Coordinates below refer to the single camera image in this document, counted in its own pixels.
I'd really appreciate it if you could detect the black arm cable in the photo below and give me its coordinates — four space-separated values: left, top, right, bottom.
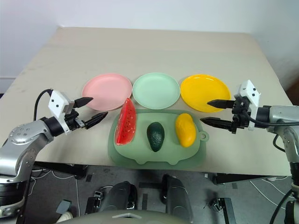
242 109 299 153
34 88 53 121

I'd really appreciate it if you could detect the red watermelon slice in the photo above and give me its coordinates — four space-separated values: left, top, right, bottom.
115 98 137 146

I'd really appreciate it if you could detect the black metal stand foot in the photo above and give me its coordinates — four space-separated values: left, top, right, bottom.
211 197 237 224
84 190 105 216

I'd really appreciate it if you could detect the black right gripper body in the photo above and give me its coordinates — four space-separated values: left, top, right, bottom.
229 95 252 135

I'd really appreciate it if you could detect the dark green avocado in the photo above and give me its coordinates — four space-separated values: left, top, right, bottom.
146 121 165 153

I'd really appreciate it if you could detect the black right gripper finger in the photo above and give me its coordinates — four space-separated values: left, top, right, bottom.
199 117 235 132
206 99 235 110

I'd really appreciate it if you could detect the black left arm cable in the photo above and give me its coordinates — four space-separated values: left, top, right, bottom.
34 88 53 121

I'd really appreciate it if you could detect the pink plate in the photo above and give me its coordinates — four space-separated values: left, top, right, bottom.
81 72 133 112

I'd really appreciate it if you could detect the light green plate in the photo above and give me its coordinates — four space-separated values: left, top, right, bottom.
132 72 181 110

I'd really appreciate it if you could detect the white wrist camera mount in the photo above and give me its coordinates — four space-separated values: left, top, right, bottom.
234 79 261 132
48 90 78 136

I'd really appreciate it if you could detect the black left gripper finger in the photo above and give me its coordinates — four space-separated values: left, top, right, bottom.
74 96 94 109
85 111 109 130

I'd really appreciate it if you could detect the black table frame bar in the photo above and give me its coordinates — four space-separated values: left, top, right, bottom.
33 161 89 180
212 173 293 185

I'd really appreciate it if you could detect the white floor cable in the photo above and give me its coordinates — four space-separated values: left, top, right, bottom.
249 175 291 196
29 168 79 212

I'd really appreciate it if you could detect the grey rounded robot body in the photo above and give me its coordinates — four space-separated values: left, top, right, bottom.
57 210 179 224

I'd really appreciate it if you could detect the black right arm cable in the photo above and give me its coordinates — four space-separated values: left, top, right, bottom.
242 109 299 153

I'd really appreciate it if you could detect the yellow plate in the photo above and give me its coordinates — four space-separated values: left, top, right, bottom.
180 74 232 113

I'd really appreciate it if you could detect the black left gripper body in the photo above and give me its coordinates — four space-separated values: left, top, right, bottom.
62 106 89 132

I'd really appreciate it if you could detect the green silicone tray mat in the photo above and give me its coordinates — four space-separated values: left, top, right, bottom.
107 107 210 167

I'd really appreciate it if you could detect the grey floor block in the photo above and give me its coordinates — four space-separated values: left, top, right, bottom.
55 199 72 214

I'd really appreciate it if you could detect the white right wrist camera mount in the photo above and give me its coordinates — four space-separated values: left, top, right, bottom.
234 79 261 132

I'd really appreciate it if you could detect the dark rounded shape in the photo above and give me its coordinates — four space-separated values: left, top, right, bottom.
161 174 193 224
100 181 138 214

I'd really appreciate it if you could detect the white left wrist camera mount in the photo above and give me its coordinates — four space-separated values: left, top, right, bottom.
48 90 78 136

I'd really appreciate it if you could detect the yellow mango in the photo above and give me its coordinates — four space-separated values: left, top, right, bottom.
175 113 197 148

